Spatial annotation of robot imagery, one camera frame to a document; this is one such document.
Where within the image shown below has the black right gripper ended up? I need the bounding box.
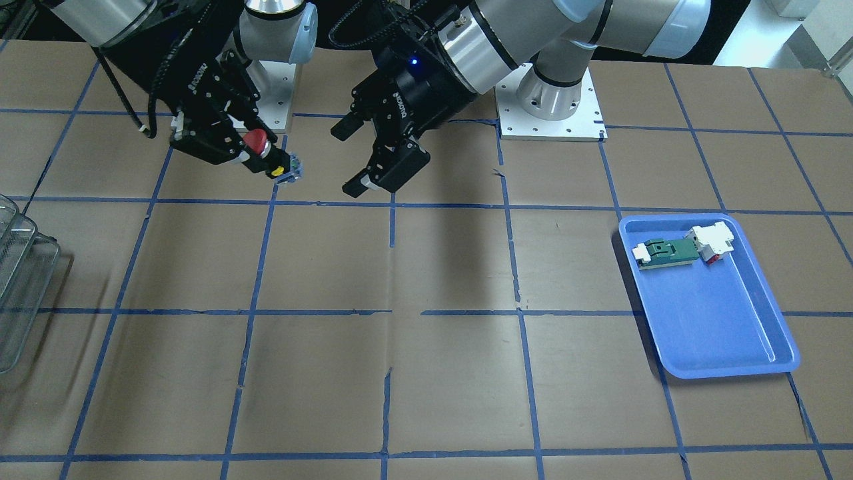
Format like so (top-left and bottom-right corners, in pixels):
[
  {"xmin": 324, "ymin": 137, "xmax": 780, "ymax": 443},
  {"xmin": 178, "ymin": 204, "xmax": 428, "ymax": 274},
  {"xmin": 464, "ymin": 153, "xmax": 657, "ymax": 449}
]
[{"xmin": 100, "ymin": 1, "xmax": 274, "ymax": 166}]

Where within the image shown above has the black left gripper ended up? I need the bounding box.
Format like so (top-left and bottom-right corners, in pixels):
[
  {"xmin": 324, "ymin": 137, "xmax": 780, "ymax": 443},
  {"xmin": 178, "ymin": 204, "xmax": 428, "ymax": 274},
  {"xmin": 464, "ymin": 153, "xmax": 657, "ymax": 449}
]
[{"xmin": 330, "ymin": 1, "xmax": 477, "ymax": 198}]

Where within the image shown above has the red emergency stop button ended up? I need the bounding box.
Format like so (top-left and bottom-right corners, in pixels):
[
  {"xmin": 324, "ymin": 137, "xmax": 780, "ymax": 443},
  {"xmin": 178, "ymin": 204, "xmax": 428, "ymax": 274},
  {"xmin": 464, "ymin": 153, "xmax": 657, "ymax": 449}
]
[{"xmin": 238, "ymin": 129, "xmax": 303, "ymax": 185}]

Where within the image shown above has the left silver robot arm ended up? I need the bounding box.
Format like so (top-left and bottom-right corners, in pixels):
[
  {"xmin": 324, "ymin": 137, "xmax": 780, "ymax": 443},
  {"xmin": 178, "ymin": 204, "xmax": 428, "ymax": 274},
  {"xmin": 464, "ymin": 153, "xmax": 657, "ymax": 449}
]
[{"xmin": 329, "ymin": 1, "xmax": 712, "ymax": 198}]

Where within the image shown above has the green terminal block module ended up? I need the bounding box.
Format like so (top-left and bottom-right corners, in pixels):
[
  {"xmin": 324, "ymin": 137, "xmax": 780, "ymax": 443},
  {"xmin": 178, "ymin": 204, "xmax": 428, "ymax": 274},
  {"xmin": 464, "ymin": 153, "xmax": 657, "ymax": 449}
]
[{"xmin": 631, "ymin": 238, "xmax": 700, "ymax": 270}]

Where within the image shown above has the white circuit breaker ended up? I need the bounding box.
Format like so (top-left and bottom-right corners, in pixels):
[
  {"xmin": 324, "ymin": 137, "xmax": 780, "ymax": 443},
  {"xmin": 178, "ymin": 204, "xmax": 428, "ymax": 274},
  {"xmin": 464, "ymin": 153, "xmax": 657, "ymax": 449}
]
[{"xmin": 684, "ymin": 221, "xmax": 734, "ymax": 265}]

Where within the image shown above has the blue plastic tray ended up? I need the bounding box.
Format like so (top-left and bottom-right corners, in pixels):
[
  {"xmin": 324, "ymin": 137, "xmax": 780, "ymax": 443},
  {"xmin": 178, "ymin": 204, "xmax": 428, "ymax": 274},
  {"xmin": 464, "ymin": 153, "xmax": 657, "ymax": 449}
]
[{"xmin": 618, "ymin": 212, "xmax": 801, "ymax": 379}]

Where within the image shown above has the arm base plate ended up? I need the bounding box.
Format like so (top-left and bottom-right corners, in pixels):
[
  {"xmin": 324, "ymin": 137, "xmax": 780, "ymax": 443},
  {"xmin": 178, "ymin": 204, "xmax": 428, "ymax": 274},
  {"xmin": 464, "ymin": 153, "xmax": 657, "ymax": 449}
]
[
  {"xmin": 172, "ymin": 60, "xmax": 297, "ymax": 133},
  {"xmin": 494, "ymin": 63, "xmax": 608, "ymax": 142}
]

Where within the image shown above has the wire mesh shelf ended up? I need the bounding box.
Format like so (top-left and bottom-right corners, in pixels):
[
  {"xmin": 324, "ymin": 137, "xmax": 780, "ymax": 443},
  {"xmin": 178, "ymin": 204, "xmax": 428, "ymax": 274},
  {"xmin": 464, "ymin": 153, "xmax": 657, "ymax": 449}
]
[{"xmin": 1, "ymin": 195, "xmax": 61, "ymax": 374}]

